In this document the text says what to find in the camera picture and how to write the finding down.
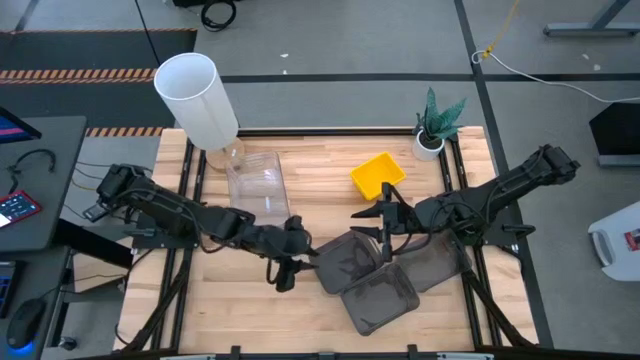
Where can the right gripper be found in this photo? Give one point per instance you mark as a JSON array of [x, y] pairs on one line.
[[407, 220]]

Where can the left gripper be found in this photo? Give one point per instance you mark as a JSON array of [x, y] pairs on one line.
[[295, 237]]

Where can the grey plastic basket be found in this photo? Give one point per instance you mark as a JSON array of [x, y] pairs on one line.
[[345, 262], [435, 265], [380, 300]]

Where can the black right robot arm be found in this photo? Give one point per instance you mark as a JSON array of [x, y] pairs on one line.
[[500, 192]]

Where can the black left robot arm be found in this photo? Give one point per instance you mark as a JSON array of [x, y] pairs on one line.
[[175, 210]]

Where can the green plant in white pot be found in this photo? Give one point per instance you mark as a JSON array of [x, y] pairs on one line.
[[427, 147]]

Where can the white lamp with wooden base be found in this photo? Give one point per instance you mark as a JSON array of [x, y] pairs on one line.
[[195, 100]]

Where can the light wooden board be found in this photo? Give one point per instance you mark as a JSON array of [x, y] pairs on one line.
[[95, 272]]

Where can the white plastic object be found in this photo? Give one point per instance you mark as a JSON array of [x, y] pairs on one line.
[[620, 245]]

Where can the black caster wheel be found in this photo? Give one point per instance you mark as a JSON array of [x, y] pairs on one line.
[[68, 344]]

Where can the black box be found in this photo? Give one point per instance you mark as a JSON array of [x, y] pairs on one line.
[[617, 132]]

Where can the grey side desk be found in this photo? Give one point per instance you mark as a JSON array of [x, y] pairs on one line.
[[60, 150]]

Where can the black computer mouse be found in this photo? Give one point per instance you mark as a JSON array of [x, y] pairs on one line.
[[25, 322]]

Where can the grey metal table foot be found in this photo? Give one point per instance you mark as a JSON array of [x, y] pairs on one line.
[[595, 29]]

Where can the black hazard-striped floor mat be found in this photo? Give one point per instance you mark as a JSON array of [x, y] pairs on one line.
[[100, 50]]

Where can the device with red screen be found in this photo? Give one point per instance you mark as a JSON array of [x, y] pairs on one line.
[[17, 207]]

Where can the computer keyboard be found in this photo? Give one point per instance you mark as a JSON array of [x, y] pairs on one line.
[[6, 290]]

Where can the computer monitor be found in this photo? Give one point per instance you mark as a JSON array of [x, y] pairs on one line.
[[12, 129]]

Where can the black aluminium table frame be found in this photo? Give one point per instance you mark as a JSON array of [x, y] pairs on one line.
[[325, 133]]

